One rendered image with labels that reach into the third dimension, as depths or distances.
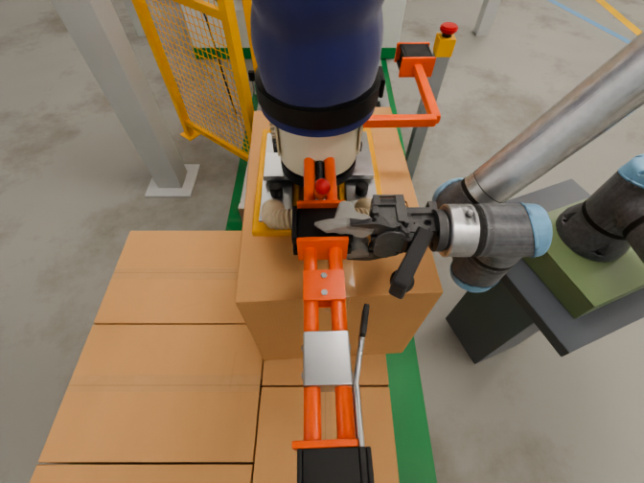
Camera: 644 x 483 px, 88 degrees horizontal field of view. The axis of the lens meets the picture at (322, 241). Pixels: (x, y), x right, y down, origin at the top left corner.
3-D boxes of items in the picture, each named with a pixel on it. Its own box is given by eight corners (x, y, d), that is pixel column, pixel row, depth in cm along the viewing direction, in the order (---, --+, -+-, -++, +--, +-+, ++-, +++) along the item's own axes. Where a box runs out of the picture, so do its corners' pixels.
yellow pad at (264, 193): (263, 134, 91) (261, 118, 87) (300, 133, 91) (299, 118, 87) (252, 237, 72) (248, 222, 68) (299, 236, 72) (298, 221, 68)
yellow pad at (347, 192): (333, 133, 91) (333, 117, 87) (370, 132, 92) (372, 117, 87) (341, 235, 72) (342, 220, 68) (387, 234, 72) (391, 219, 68)
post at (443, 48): (394, 195, 221) (436, 32, 139) (403, 195, 221) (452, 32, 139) (395, 203, 218) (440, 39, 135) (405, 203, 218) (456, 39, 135)
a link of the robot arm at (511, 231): (535, 269, 59) (570, 238, 50) (463, 269, 59) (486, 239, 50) (517, 225, 64) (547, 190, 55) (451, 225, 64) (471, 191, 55)
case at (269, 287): (270, 201, 130) (253, 110, 97) (373, 197, 131) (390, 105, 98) (264, 360, 96) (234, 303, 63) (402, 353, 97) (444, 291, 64)
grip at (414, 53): (393, 60, 93) (397, 41, 89) (425, 60, 93) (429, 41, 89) (398, 78, 88) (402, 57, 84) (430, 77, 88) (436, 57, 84)
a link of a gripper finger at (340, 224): (314, 202, 56) (366, 212, 58) (313, 231, 52) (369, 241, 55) (319, 190, 53) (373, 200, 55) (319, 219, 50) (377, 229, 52)
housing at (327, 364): (302, 341, 49) (300, 331, 45) (348, 339, 49) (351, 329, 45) (302, 393, 45) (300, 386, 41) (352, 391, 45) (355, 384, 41)
